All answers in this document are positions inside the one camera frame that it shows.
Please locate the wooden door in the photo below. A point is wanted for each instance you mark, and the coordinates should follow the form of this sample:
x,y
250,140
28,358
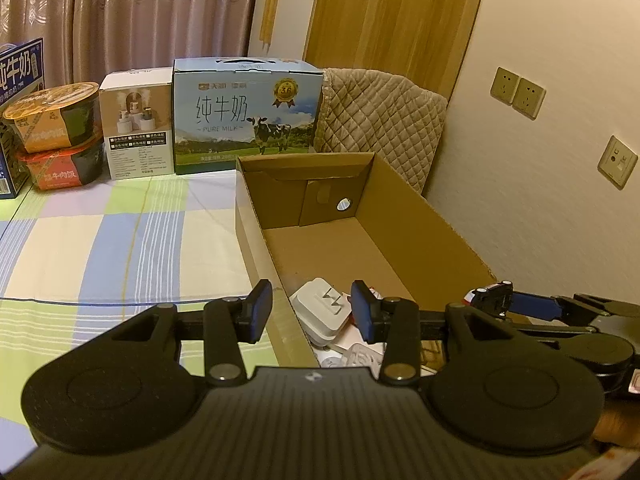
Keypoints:
x,y
390,15

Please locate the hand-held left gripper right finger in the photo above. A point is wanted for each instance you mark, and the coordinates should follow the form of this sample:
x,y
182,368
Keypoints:
x,y
361,312

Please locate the white power adapter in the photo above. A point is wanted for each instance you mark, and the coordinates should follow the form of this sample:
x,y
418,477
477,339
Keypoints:
x,y
315,310

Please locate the beige patterned curtain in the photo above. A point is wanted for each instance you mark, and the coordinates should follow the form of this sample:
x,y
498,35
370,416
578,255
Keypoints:
x,y
125,15

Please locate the red label instant rice bowl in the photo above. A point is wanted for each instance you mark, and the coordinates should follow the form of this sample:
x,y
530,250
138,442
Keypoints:
x,y
60,172

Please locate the quilted beige chair cover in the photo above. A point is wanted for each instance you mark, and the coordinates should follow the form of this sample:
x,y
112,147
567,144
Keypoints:
x,y
380,115

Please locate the yellow label instant rice bowl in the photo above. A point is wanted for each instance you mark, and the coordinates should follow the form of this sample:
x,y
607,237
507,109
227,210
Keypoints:
x,y
45,125

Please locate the gold wall outlet round jack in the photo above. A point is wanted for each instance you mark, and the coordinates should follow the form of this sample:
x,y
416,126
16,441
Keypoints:
x,y
617,162

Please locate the dark blue milk carton box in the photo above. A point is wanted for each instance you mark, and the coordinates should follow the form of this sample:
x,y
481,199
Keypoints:
x,y
20,110

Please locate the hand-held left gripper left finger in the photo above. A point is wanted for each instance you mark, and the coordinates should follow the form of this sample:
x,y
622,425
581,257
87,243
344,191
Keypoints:
x,y
260,310

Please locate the light blue cow milk box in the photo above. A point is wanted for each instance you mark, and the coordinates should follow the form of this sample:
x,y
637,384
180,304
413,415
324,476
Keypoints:
x,y
240,115

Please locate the brown cardboard box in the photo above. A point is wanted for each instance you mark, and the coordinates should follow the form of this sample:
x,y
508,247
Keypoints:
x,y
400,240

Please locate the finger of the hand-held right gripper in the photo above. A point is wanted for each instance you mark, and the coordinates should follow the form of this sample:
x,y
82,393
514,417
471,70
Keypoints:
x,y
492,304
535,306

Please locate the white product box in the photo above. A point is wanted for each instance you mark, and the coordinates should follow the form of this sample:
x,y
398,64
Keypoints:
x,y
135,130

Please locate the checked tablecloth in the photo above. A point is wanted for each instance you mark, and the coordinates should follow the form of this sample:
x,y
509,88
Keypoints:
x,y
125,240

